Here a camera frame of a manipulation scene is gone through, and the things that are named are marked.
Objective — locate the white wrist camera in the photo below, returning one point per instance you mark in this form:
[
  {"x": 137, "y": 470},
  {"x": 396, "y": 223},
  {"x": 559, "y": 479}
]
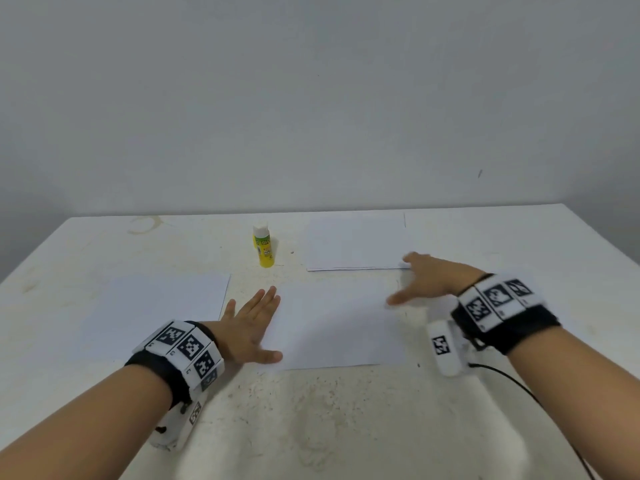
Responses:
[
  {"x": 175, "y": 425},
  {"x": 447, "y": 347}
]

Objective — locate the person's right forearm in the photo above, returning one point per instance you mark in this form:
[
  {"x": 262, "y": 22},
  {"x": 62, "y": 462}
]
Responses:
[{"x": 585, "y": 400}]

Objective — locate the person's left forearm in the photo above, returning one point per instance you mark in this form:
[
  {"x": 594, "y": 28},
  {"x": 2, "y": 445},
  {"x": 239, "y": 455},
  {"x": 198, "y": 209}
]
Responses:
[{"x": 70, "y": 430}]

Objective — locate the black marker wristband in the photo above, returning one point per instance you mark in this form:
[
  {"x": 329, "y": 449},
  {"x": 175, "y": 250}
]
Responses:
[
  {"x": 505, "y": 313},
  {"x": 178, "y": 360}
]

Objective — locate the yellow glue stick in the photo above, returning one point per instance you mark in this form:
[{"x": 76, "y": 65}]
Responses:
[{"x": 264, "y": 248}]

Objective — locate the person's left hand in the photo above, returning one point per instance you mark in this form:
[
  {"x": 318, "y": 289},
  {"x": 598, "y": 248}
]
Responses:
[{"x": 245, "y": 330}]

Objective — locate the person's right hand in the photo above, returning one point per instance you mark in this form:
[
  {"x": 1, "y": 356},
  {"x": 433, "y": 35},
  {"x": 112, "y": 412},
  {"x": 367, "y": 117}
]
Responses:
[{"x": 440, "y": 278}]

